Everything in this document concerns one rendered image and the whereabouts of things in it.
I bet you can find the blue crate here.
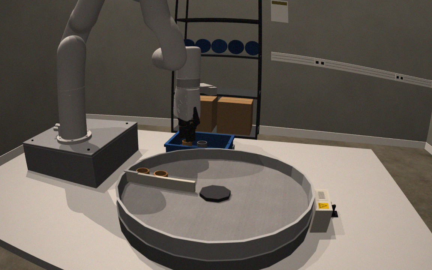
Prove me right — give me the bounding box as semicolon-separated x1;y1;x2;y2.
164;131;235;152

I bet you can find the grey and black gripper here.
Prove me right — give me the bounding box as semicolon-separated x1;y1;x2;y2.
174;87;201;142

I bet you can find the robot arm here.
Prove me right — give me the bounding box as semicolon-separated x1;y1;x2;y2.
53;0;217;145

